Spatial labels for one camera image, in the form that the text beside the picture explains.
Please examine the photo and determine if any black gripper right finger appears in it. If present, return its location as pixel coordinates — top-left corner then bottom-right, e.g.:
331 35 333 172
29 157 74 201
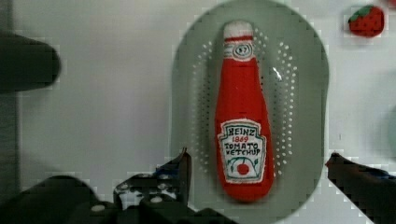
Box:
325 152 396 224

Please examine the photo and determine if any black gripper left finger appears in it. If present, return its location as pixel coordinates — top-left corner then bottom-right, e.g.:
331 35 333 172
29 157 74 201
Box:
113 147 191 209

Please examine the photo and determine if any red plush ketchup bottle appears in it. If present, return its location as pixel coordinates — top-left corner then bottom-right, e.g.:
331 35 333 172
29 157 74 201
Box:
215 21 274 203

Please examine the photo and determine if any green oval strainer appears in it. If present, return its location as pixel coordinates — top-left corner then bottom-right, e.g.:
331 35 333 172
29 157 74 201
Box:
170 0 329 224

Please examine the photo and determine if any red plush strawberry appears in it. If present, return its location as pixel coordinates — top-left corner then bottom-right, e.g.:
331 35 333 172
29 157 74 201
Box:
348 5 385 38

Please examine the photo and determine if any black cylinder upper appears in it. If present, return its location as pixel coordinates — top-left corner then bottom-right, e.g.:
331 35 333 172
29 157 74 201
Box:
0 31 62 93

